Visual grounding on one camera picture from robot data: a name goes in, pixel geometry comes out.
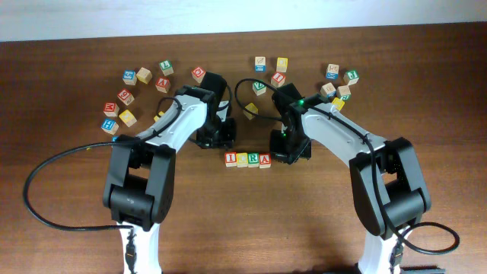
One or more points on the red M block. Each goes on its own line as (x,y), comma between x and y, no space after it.
(111,109)

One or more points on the yellow block beside H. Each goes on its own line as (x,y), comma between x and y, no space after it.
(128,118)

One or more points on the green L block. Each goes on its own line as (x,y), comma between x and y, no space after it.
(166,67)

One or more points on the yellow G block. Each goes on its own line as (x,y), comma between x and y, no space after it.
(158,116)

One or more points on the green J block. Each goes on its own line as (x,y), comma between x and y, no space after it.
(351,77)

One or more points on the green-side R block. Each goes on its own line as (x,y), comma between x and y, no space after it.
(343,92)

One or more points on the green Z block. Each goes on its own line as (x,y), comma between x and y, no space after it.
(259,88)

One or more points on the red 6 block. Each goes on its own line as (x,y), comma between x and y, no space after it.
(125,96)

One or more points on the blue H block far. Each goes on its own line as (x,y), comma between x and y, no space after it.
(110,126)

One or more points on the green R block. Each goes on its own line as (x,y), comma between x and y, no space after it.
(253,160)

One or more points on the yellow slash block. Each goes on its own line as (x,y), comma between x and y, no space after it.
(338,103)

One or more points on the yellow block centre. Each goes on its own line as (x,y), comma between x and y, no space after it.
(250,111)

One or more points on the blue X block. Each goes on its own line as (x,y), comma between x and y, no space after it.
(332,71)

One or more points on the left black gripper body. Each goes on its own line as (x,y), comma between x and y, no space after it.
(218,133)

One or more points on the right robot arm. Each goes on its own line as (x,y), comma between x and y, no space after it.
(389,192)

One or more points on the blue-side block top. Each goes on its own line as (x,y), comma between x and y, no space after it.
(260,63)

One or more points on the red C block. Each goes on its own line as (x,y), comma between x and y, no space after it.
(198,74)

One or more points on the red a block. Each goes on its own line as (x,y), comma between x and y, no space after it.
(265,161)
(162,84)

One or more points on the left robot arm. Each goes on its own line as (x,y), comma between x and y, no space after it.
(141,175)

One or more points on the yellow C block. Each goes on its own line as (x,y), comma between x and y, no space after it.
(242,159)

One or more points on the red i block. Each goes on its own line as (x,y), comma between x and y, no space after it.
(278,79)
(230,159)

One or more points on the blue 5 block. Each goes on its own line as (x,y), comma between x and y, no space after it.
(129,77)

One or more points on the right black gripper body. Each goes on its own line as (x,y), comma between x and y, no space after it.
(286,145)

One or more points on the blue block middle right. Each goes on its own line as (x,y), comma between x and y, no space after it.
(328,90)

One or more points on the plain yellow-side block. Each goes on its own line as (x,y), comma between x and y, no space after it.
(144,75)

